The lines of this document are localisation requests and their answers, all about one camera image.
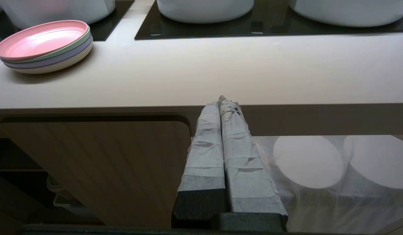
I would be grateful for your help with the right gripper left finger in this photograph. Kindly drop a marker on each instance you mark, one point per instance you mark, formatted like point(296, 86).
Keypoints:
point(203, 163)

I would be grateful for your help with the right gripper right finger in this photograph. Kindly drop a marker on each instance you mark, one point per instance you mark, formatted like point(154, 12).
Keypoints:
point(244, 169)

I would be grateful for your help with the white dish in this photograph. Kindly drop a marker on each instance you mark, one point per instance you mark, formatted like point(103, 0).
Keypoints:
point(307, 161)
point(381, 161)

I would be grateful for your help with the wooden cabinet door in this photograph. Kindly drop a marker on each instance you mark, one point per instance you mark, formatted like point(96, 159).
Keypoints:
point(106, 169)

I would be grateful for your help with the black glass cooktop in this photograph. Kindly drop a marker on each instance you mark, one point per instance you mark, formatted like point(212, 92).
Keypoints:
point(270, 27)
point(106, 26)

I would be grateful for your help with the white pot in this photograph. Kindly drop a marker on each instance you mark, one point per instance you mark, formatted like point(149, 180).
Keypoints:
point(204, 11)
point(57, 11)
point(351, 13)

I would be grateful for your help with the lavender plate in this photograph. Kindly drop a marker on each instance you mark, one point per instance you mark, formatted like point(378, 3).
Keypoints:
point(75, 54)

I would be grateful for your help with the green plate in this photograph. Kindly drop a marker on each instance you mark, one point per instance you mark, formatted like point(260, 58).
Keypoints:
point(78, 46)

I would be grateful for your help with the cream plate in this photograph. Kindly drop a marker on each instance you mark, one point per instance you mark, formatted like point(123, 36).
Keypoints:
point(57, 67)

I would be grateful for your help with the pink plate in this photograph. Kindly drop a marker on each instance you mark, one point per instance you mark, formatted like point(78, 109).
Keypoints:
point(41, 39)

